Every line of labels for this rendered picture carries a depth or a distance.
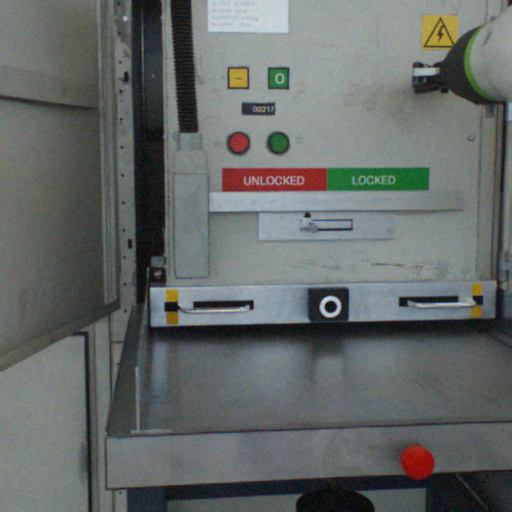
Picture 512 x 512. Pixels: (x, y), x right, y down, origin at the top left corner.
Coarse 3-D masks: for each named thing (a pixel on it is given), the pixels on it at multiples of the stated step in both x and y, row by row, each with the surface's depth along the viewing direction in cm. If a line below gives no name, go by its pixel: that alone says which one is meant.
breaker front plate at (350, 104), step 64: (192, 0) 114; (320, 0) 116; (384, 0) 117; (448, 0) 118; (256, 64) 116; (320, 64) 117; (384, 64) 118; (256, 128) 117; (320, 128) 118; (384, 128) 119; (448, 128) 121; (256, 256) 120; (320, 256) 121; (384, 256) 122; (448, 256) 123
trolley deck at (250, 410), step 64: (128, 320) 129; (448, 320) 132; (128, 384) 95; (192, 384) 95; (256, 384) 95; (320, 384) 95; (384, 384) 95; (448, 384) 95; (128, 448) 78; (192, 448) 79; (256, 448) 80; (320, 448) 81; (384, 448) 81; (448, 448) 82
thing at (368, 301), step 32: (160, 288) 117; (224, 288) 118; (256, 288) 119; (288, 288) 120; (352, 288) 121; (384, 288) 121; (416, 288) 122; (448, 288) 122; (160, 320) 118; (224, 320) 119; (256, 320) 120; (288, 320) 120; (352, 320) 121; (384, 320) 122; (416, 320) 123
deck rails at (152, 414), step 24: (504, 288) 122; (144, 312) 104; (504, 312) 122; (144, 336) 98; (168, 336) 118; (504, 336) 119; (144, 360) 97; (168, 360) 105; (144, 384) 94; (168, 384) 94; (144, 408) 85; (168, 408) 85; (144, 432) 78; (168, 432) 78
